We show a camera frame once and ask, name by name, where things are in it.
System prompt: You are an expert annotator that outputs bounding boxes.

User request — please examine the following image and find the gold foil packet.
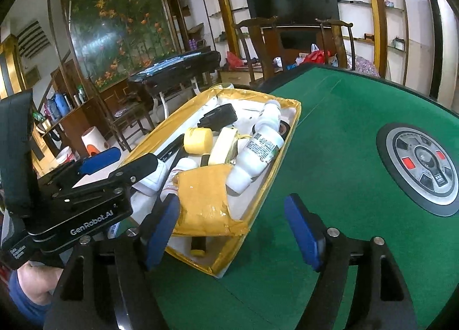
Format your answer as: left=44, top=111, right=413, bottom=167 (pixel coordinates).
left=171, top=164, right=250, bottom=238

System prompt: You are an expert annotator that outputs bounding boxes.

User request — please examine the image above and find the white box with yellow tape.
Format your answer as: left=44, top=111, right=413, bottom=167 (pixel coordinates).
left=108, top=86, right=302, bottom=279

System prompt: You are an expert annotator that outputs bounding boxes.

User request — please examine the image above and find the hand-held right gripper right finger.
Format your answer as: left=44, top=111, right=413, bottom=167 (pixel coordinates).
left=284, top=193, right=418, bottom=330

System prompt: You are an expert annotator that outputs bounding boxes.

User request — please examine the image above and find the small white bottle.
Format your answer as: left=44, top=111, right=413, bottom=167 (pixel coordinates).
left=160, top=157, right=199, bottom=202

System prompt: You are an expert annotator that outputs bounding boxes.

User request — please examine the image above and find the flower painting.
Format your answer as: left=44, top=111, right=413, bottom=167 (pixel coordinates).
left=60, top=0, right=179, bottom=91

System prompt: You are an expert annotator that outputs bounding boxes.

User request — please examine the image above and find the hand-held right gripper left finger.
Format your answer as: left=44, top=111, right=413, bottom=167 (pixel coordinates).
left=43, top=194, right=181, bottom=330

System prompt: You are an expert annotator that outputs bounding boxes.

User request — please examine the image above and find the round table centre panel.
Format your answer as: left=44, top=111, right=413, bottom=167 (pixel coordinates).
left=375, top=122, right=459, bottom=217

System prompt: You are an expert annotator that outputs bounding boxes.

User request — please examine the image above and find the black marker pen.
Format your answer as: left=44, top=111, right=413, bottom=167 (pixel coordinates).
left=155, top=136, right=186, bottom=159

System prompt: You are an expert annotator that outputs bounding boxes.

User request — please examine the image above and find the floral cloth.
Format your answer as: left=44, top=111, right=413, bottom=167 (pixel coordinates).
left=354, top=57, right=380, bottom=77

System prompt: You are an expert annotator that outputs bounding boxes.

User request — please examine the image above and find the white orange stool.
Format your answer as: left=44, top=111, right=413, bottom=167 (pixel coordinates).
left=81, top=125, right=109, bottom=157

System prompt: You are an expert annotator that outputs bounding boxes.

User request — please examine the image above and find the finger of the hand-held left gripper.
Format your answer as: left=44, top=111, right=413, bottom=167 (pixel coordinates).
left=37, top=147, right=122, bottom=195
left=57, top=153, right=161, bottom=204

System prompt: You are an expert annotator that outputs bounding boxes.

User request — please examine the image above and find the black television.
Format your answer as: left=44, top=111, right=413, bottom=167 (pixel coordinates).
left=243, top=0, right=341, bottom=28

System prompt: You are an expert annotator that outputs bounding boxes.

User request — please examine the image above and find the white bottle green label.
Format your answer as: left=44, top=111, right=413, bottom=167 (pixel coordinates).
left=256, top=99, right=283, bottom=130

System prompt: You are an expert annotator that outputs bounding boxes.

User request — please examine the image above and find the wooden chair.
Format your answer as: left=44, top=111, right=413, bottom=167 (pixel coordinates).
left=232, top=16, right=281, bottom=82
left=315, top=18, right=356, bottom=70

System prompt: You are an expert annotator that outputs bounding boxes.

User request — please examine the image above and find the white charger plug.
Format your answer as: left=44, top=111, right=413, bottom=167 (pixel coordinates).
left=137, top=161, right=168, bottom=195

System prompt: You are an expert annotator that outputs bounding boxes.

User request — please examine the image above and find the white standing air conditioner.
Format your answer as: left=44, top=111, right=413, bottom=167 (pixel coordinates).
left=422, top=0, right=451, bottom=100

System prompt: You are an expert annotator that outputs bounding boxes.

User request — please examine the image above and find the dark wooden side table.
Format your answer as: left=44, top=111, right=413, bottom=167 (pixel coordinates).
left=128, top=51, right=222, bottom=102

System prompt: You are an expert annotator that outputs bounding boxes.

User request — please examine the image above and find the blue bottle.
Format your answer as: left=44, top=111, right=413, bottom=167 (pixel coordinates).
left=53, top=92, right=71, bottom=116

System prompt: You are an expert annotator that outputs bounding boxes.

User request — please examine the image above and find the red plastic bag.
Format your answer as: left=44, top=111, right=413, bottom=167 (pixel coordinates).
left=225, top=51, right=245, bottom=70
left=304, top=49, right=331, bottom=64

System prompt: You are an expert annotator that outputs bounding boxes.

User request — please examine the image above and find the yellow cylindrical container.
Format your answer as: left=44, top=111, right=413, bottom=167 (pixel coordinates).
left=183, top=127, right=215, bottom=156

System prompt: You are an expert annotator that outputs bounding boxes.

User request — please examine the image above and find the black round device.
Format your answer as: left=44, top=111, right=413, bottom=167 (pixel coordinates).
left=197, top=103, right=239, bottom=130

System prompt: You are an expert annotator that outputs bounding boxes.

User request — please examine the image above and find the large white bottle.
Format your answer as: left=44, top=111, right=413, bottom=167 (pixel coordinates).
left=225, top=128, right=285, bottom=195

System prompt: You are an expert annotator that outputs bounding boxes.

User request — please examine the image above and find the person's left forearm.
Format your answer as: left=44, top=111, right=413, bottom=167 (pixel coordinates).
left=9, top=265, right=64, bottom=327

